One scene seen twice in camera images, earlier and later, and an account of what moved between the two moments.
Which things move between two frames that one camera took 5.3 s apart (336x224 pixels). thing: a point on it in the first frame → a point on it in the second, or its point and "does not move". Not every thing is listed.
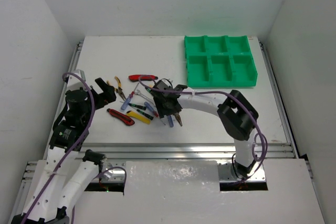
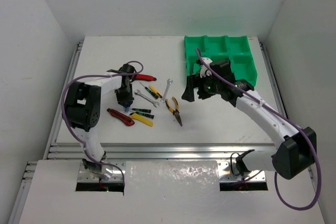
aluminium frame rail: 179,150 does not move
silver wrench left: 139,93 does not move
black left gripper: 105,94 → 124,97
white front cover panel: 188,192 does not move
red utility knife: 125,119 does not move
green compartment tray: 219,62 does not move
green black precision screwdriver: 143,107 → 142,110
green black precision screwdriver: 145,115 does not move
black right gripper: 163,111 → 193,81
